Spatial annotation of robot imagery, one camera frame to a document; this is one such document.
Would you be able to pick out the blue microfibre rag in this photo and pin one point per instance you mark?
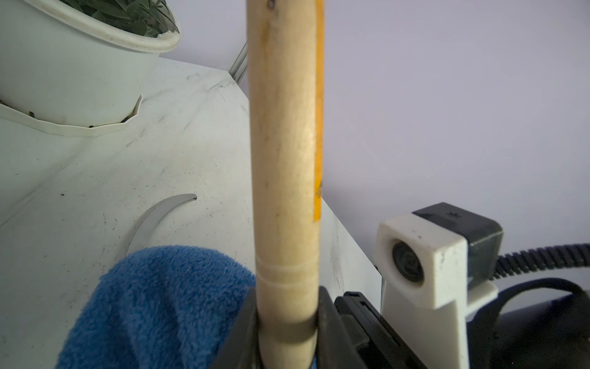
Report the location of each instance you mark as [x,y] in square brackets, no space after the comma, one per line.
[161,307]

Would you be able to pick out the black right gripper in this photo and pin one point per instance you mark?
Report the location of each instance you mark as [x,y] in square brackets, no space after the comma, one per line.
[373,339]

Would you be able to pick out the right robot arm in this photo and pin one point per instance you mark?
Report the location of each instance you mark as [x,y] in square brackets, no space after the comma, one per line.
[553,334]

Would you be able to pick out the potted green plant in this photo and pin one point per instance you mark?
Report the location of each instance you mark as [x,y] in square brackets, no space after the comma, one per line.
[77,68]

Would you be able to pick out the small sickle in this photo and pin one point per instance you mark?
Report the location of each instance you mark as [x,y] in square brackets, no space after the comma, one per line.
[286,92]
[139,236]

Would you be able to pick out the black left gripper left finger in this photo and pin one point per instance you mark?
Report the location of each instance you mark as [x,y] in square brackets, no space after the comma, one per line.
[240,350]

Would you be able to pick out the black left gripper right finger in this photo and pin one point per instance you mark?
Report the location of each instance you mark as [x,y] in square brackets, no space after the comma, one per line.
[339,338]

